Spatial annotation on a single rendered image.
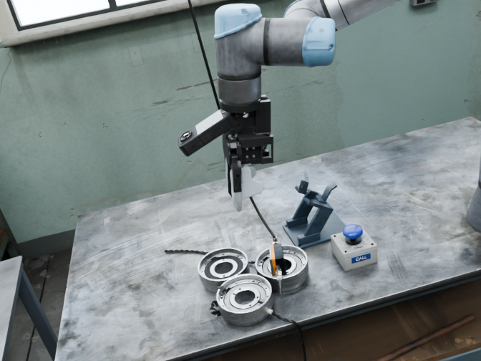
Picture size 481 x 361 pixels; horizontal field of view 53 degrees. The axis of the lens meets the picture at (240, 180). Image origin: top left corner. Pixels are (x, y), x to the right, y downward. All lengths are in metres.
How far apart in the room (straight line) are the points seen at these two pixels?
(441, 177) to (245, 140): 0.62
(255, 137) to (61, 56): 1.69
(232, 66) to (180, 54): 1.64
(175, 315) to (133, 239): 0.31
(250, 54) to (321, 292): 0.47
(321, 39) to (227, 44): 0.15
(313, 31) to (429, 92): 2.21
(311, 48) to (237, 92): 0.14
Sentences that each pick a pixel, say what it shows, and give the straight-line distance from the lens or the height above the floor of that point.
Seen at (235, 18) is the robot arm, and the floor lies 1.32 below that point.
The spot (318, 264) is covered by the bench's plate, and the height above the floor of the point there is 0.80.
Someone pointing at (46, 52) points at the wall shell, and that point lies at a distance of 2.45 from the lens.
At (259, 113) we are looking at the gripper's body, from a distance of 0.86.
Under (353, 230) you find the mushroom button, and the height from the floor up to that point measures 0.87.
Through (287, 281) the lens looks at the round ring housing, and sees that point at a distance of 0.96.
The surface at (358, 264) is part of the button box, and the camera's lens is 1.01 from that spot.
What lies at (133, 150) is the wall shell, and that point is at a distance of 2.57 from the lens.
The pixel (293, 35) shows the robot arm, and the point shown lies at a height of 1.28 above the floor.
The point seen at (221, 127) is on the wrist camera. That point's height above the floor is 1.14.
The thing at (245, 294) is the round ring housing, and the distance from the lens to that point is 0.96.
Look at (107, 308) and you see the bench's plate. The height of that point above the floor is 0.80.
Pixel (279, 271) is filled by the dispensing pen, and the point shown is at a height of 0.86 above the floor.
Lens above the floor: 1.46
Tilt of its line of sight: 29 degrees down
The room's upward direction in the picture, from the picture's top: 11 degrees counter-clockwise
